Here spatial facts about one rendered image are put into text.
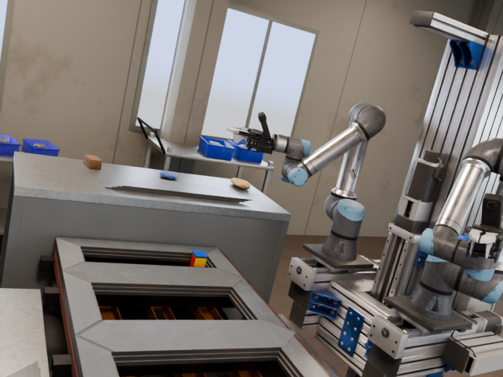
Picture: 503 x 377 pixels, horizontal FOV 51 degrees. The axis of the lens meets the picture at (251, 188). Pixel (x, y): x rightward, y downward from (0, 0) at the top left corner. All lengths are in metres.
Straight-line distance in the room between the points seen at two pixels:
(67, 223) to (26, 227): 0.16
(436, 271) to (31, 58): 3.48
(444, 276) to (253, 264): 1.12
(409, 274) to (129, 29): 3.28
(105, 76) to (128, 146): 0.64
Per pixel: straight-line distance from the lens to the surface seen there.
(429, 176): 2.11
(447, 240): 1.68
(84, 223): 2.42
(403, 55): 6.54
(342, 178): 2.37
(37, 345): 1.84
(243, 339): 1.84
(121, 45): 4.69
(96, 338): 1.70
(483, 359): 2.09
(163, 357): 1.69
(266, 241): 2.72
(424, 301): 1.97
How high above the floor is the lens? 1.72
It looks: 13 degrees down
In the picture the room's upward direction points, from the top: 13 degrees clockwise
